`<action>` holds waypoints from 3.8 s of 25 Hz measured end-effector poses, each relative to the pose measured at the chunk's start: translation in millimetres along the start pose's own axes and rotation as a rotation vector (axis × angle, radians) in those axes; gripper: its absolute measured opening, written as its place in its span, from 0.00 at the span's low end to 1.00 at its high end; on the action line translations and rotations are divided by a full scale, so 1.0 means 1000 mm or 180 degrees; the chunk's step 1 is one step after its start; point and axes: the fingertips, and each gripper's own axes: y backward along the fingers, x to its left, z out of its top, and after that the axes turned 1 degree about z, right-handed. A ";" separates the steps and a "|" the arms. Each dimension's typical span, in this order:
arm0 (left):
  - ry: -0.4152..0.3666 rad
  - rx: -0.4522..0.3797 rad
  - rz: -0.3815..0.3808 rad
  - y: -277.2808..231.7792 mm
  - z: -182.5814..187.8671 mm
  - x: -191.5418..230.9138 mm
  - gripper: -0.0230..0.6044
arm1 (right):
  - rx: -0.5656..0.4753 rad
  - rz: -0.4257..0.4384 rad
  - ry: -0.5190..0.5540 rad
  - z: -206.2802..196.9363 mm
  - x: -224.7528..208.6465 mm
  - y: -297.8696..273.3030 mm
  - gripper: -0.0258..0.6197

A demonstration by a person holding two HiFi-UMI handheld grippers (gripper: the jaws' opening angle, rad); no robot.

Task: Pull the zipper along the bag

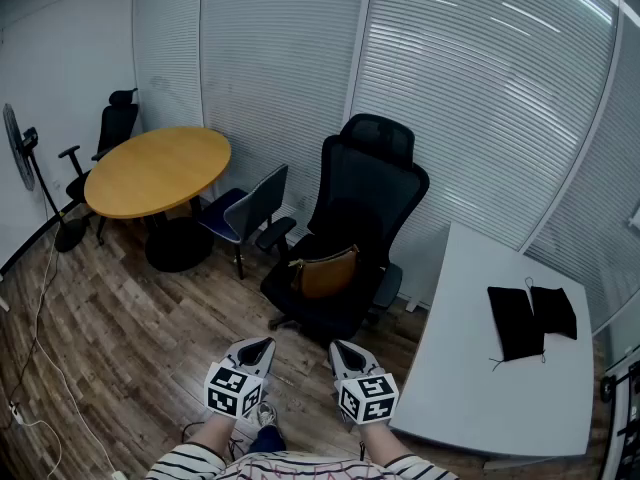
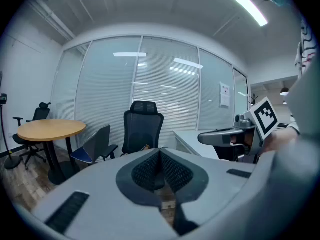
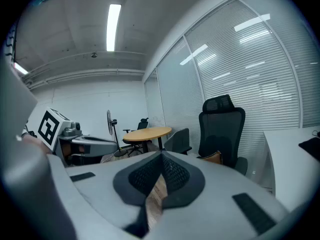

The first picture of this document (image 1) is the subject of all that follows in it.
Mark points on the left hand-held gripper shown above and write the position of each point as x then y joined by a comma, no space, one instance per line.
232,390

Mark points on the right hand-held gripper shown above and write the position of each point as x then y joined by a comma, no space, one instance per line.
367,398

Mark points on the brown leather handbag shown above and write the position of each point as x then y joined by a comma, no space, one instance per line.
327,273

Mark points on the person's right forearm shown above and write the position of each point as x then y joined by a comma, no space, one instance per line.
382,443

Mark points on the person's left forearm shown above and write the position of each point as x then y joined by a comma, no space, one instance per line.
215,435

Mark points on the person's grey sneaker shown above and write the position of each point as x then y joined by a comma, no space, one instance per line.
266,413

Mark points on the person's blue jeans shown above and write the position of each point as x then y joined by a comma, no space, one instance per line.
267,440

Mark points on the striped white shirt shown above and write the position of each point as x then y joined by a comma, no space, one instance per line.
310,468

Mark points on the white desk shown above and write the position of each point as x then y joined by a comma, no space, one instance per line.
470,378

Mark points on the blue and grey chair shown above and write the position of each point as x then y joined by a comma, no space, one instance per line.
255,208

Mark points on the large black mesh office chair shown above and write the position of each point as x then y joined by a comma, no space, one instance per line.
370,188

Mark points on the long black pouch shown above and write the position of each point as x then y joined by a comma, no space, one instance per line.
515,323

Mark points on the round wooden table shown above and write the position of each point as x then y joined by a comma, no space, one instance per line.
155,168

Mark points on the short black pouch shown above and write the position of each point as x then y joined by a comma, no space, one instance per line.
555,310

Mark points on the small black office chair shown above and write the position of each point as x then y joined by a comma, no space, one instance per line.
117,123

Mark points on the black metal rack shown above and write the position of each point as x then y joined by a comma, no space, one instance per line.
622,408

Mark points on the black standing fan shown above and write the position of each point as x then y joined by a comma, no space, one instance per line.
17,148

